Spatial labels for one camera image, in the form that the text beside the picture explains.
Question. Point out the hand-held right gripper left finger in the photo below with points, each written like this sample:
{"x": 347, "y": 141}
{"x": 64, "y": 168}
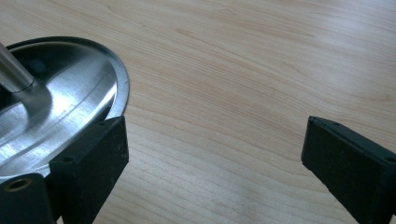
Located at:
{"x": 90, "y": 168}

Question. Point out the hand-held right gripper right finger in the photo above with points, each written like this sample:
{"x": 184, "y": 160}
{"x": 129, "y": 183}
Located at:
{"x": 348, "y": 169}

